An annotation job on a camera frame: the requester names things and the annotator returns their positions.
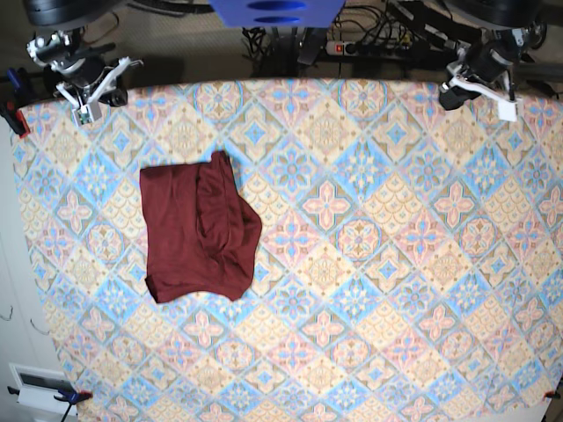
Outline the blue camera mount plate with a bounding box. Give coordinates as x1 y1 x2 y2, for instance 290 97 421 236
208 0 345 28

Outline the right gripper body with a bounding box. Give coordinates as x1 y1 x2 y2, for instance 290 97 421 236
52 56 119 99

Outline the white wall outlet box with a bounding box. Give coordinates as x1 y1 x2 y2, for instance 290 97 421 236
9 363 73 421

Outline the blue orange clamp lower left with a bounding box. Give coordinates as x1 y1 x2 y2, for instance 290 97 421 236
7 386 92 421

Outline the white power strip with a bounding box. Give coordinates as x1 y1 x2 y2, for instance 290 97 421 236
325 40 411 60

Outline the orange clamp lower right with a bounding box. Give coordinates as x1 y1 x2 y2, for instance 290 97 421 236
544 391 561 400

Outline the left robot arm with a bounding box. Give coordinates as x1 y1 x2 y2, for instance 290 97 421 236
438 1 545 111

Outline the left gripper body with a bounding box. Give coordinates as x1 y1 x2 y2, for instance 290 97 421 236
458 41 515 84

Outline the blue orange clamp upper left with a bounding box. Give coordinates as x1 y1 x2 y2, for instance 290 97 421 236
1 68 32 138

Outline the dark red t-shirt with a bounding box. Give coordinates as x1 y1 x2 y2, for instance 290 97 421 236
140 151 262 303

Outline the blue orange clamp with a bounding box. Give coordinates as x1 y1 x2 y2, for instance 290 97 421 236
7 386 92 421
1 68 32 138

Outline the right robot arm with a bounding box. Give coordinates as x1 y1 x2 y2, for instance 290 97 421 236
26 29 130 107

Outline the patterned tile tablecloth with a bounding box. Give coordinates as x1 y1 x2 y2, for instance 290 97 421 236
10 80 562 421

